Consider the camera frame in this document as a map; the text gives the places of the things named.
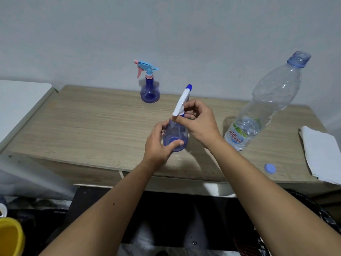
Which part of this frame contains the yellow plastic bucket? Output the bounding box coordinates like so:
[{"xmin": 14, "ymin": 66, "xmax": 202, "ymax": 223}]
[{"xmin": 0, "ymin": 217, "xmax": 26, "ymax": 256}]

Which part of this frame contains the stack of white paper sheets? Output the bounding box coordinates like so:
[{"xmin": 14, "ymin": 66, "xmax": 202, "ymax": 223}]
[{"xmin": 299, "ymin": 126, "xmax": 341, "ymax": 186}]

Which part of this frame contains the white blue trigger sprayer head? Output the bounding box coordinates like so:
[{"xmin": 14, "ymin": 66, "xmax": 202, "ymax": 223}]
[{"xmin": 172, "ymin": 84, "xmax": 193, "ymax": 119}]

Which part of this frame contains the black trash bin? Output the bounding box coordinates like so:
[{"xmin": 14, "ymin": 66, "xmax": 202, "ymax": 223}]
[{"xmin": 234, "ymin": 189, "xmax": 341, "ymax": 256}]

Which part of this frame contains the blue spray bottle body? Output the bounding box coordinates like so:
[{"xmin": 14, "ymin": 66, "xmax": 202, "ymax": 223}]
[{"xmin": 162, "ymin": 118, "xmax": 189, "ymax": 152}]

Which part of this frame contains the person's right hand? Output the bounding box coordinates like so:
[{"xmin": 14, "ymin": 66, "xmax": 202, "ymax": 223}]
[{"xmin": 173, "ymin": 98, "xmax": 223, "ymax": 150}]

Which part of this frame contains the round blue spray bottle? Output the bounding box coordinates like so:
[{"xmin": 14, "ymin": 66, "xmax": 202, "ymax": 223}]
[{"xmin": 134, "ymin": 60, "xmax": 160, "ymax": 104}]

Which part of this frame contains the person's left hand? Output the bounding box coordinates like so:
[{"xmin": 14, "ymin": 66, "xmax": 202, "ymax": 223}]
[{"xmin": 142, "ymin": 120, "xmax": 185, "ymax": 174}]

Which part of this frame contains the white side table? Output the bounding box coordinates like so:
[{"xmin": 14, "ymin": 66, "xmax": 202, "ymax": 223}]
[{"xmin": 0, "ymin": 80, "xmax": 58, "ymax": 150}]

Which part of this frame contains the person's left forearm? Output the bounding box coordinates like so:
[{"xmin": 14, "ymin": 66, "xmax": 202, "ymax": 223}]
[{"xmin": 40, "ymin": 161, "xmax": 160, "ymax": 256}]

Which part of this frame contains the person's right forearm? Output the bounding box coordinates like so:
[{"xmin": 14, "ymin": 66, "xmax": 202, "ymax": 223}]
[{"xmin": 207, "ymin": 137, "xmax": 341, "ymax": 256}]

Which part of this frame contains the clear plastic water bottle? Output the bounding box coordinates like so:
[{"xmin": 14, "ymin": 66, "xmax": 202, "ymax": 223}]
[{"xmin": 224, "ymin": 51, "xmax": 312, "ymax": 151}]

